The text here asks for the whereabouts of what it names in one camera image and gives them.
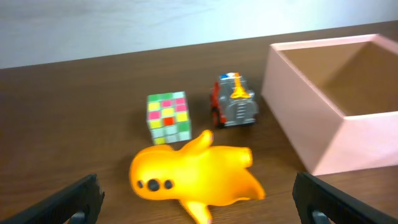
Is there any open pink cardboard box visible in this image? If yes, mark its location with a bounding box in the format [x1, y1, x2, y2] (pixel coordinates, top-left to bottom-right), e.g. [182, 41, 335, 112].
[261, 34, 397, 175]

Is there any colourful puzzle cube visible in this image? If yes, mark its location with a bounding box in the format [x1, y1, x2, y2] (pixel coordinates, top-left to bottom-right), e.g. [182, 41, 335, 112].
[146, 91, 192, 145]

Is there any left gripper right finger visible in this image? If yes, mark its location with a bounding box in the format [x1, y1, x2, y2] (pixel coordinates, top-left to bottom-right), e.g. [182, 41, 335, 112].
[292, 172, 397, 224]

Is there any yellow rubber animal toy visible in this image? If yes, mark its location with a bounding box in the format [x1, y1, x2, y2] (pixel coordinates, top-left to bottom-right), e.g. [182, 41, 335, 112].
[129, 130, 266, 223]

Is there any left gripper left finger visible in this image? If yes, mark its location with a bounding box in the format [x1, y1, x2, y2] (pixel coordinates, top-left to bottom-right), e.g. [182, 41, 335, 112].
[1, 174, 104, 224]

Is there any grey red toy truck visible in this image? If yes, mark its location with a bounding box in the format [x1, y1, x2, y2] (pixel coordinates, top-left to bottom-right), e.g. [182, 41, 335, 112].
[210, 72, 259, 128]

